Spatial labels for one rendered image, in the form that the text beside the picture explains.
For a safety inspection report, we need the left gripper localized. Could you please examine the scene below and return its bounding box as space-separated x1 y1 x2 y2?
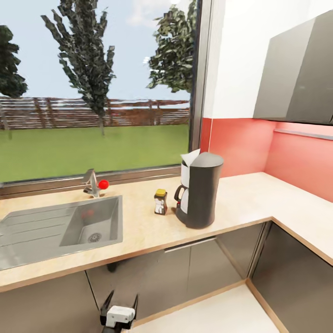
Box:
100 291 138 333

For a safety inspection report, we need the paper coffee filter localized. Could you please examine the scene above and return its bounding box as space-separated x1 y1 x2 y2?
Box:
181 149 200 168

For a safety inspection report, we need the bottle of coffee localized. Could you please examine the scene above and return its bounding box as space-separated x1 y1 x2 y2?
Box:
154 189 168 215

